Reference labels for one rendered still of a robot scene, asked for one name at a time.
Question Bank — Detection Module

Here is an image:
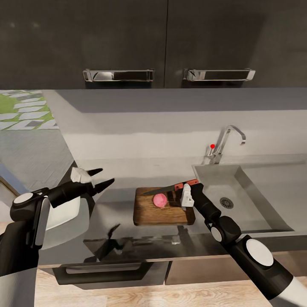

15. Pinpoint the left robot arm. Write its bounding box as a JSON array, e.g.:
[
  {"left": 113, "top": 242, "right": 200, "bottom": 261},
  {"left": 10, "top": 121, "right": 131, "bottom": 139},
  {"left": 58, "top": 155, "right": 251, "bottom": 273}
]
[{"left": 0, "top": 167, "right": 115, "bottom": 307}]

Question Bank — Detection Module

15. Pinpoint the parer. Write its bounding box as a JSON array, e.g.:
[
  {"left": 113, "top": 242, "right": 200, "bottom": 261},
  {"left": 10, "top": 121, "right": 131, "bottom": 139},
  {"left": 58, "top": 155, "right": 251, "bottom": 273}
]
[{"left": 144, "top": 179, "right": 199, "bottom": 194}]

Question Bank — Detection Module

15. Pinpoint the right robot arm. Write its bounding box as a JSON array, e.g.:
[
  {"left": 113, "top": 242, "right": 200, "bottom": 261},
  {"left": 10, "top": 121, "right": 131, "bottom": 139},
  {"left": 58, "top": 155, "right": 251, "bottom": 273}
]
[{"left": 181, "top": 183, "right": 307, "bottom": 307}]

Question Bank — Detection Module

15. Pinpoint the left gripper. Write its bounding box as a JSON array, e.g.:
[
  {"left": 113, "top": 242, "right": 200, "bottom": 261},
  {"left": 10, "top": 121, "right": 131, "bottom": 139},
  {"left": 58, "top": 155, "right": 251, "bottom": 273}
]
[{"left": 60, "top": 168, "right": 115, "bottom": 201}]

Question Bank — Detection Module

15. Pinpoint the cutting board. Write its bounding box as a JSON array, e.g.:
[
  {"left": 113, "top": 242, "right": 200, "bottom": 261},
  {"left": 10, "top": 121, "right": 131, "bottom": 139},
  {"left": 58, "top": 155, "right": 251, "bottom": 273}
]
[{"left": 133, "top": 187, "right": 196, "bottom": 224}]

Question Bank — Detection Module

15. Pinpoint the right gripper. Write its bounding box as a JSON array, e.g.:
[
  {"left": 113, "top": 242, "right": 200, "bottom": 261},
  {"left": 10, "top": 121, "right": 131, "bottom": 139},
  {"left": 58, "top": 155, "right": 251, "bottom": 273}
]
[{"left": 191, "top": 183, "right": 211, "bottom": 213}]

